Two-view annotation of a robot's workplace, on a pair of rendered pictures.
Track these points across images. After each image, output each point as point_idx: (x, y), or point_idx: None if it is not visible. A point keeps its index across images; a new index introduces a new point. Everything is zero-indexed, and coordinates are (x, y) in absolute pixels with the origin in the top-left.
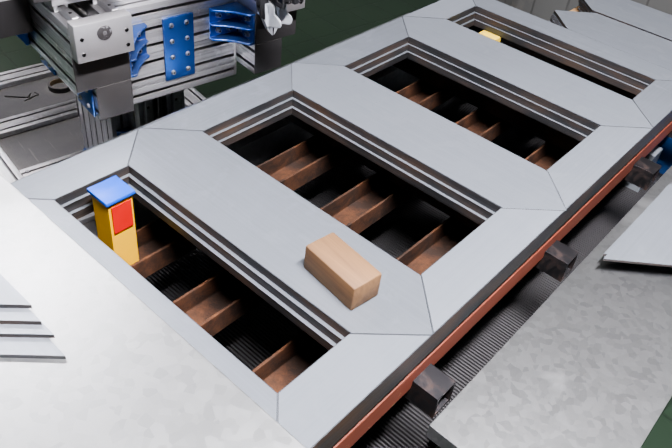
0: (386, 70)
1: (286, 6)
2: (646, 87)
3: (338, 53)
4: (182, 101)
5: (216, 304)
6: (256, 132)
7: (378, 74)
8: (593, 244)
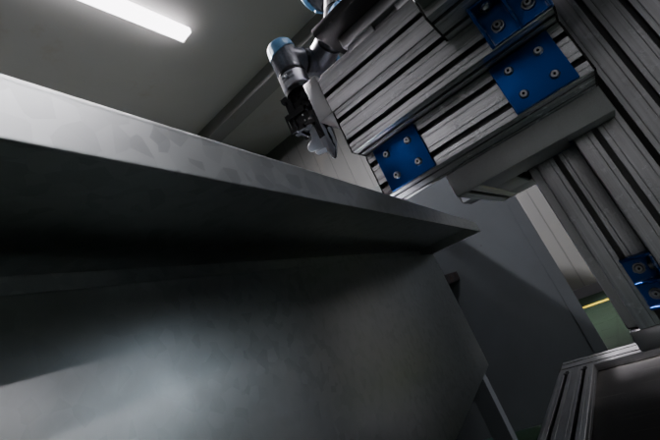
0: (207, 272)
1: (310, 135)
2: None
3: None
4: (637, 234)
5: None
6: (375, 254)
7: (230, 270)
8: None
